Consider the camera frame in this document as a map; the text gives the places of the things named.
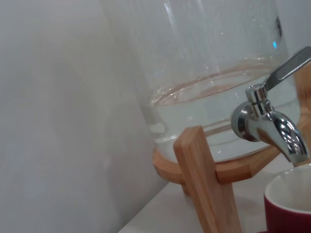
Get red ceramic cup white inside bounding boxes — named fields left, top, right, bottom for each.
left=255, top=163, right=311, bottom=233

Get clear glass water dispenser jar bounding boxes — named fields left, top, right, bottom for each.
left=101, top=0, right=302, bottom=163

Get chrome dispenser faucet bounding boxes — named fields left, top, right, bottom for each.
left=230, top=46, right=311, bottom=164

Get wooden dispenser stand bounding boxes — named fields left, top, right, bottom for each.
left=152, top=64, right=311, bottom=233

